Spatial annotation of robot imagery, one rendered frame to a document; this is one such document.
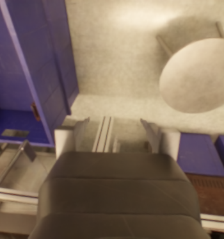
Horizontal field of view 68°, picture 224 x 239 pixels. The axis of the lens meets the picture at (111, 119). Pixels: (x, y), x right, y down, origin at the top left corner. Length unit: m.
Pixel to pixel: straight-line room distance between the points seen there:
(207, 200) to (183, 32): 0.77
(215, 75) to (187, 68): 0.11
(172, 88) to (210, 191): 0.54
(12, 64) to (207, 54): 0.76
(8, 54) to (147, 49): 0.62
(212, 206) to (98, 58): 0.88
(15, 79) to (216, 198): 1.07
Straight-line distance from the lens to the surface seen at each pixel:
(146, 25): 0.86
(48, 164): 1.32
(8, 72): 0.88
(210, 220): 0.81
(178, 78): 0.68
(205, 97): 0.76
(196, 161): 1.06
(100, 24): 0.88
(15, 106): 0.99
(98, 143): 0.93
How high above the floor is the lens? 0.85
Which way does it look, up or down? 50 degrees down
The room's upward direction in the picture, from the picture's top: 169 degrees counter-clockwise
